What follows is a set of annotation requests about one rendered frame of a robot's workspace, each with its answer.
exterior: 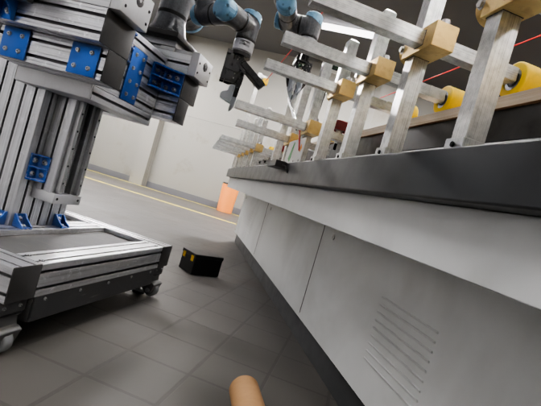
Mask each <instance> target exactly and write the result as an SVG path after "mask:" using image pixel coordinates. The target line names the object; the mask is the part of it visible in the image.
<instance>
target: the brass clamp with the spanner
mask: <svg viewBox="0 0 541 406"><path fill-rule="evenodd" d="M306 122H307V126H306V129H305V130H304V131H302V130H301V131H300V135H307V136H310V137H312V138H315V137H317V136H319V134H320V129H321V127H322V123H321V122H317V121H315V120H312V119H310V120H308V121H306Z"/></svg>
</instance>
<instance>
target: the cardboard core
mask: <svg viewBox="0 0 541 406"><path fill-rule="evenodd" d="M229 396H230V401H231V406H265V404H264V401H263V398H262V394H261V392H260V389H259V386H258V382H257V381H256V379H255V378H253V377H252V376H249V375H242V376H239V377H237V378H236V379H235V380H234V381H233V382H232V383H231V384H230V387H229Z"/></svg>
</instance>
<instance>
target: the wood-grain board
mask: <svg viewBox="0 0 541 406"><path fill-rule="evenodd" d="M538 102H541V87H538V88H533V89H528V90H524V91H521V92H517V93H512V94H508V95H505V96H501V97H498V101H497V105H496V107H495V110H494V111H498V110H505V109H509V108H514V107H518V106H525V105H530V104H534V103H538ZM459 111H460V106H458V107H455V108H451V109H448V110H442V111H439V112H435V113H432V114H425V115H422V116H419V117H415V118H412V119H411V122H410V126H409V128H413V127H417V126H425V125H429V124H433V123H438V122H445V121H449V120H453V119H457V117H458V114H459ZM409 128H408V129H409ZM385 129H386V125H382V126H376V127H373V128H370V129H366V130H363V131H362V134H361V138H365V137H369V136H373V135H380V134H384V132H385Z"/></svg>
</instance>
